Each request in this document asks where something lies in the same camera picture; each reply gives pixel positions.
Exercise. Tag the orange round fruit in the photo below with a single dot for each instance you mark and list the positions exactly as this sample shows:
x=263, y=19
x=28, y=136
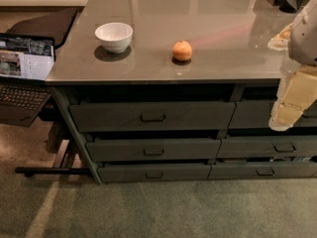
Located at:
x=182, y=51

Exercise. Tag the white ceramic bowl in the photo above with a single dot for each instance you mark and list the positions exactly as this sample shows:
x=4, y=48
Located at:
x=114, y=37

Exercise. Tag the grey drawer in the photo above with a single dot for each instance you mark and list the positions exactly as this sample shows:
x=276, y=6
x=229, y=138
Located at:
x=256, y=113
x=151, y=116
x=271, y=146
x=156, y=149
x=127, y=173
x=278, y=170

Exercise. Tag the black open laptop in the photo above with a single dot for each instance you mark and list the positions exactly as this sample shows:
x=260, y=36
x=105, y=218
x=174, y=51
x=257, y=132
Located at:
x=25, y=62

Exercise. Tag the black laptop stand base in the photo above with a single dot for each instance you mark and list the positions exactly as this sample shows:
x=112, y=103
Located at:
x=59, y=165

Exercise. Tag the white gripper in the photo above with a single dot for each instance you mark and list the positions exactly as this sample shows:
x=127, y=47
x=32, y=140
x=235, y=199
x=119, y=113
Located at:
x=305, y=39

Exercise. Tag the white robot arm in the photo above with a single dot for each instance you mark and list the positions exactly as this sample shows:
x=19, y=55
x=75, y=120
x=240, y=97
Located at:
x=302, y=45

